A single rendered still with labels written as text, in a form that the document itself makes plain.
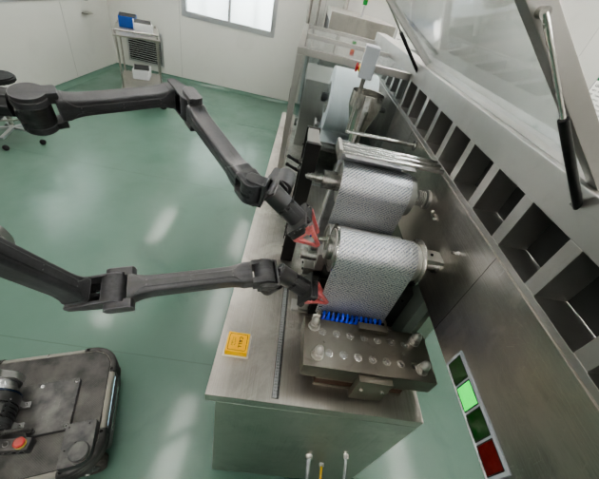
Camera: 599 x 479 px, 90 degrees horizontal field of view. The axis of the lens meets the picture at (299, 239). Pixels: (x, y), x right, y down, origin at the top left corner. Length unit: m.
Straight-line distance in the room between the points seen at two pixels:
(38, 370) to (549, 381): 1.90
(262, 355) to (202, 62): 6.00
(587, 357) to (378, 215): 0.64
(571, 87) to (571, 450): 0.54
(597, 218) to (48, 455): 1.85
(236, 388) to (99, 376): 0.96
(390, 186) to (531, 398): 0.64
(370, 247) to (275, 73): 5.64
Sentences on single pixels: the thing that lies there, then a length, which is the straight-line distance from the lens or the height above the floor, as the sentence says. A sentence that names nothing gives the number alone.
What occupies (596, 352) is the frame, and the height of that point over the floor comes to 1.49.
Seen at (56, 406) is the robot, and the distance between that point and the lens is 1.81.
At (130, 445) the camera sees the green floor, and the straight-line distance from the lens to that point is 1.93.
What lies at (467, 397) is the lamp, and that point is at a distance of 0.87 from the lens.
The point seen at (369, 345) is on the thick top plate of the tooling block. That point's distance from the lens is 1.01.
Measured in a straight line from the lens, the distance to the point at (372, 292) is 0.97.
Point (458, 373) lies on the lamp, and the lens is 0.90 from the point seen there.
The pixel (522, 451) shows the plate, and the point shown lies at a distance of 0.78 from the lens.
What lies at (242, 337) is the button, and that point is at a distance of 1.05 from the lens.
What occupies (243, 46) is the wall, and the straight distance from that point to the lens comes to 6.35.
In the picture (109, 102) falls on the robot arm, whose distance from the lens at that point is 1.06.
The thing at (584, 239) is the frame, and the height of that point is 1.59.
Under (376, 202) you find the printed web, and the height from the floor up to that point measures 1.33.
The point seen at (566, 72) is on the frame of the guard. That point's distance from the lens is 0.60.
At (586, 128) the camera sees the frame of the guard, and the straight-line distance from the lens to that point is 0.65.
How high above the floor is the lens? 1.82
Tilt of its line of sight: 40 degrees down
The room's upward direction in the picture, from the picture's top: 15 degrees clockwise
